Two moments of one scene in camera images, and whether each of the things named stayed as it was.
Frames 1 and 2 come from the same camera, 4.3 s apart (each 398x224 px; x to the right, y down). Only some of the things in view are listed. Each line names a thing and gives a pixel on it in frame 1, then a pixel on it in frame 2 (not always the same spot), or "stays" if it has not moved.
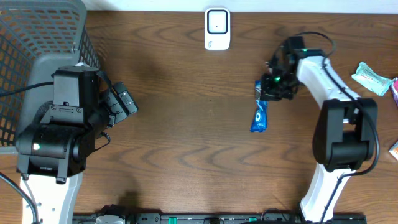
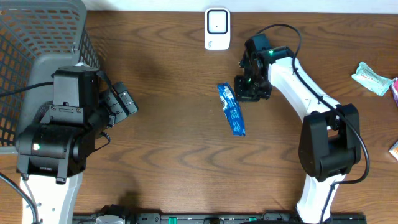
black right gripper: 267,93 → 242,96
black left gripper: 112,104 stays
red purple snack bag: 393,88 stays
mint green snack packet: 371,79 stays
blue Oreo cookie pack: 260,121 → 232,108
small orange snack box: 393,150 stays
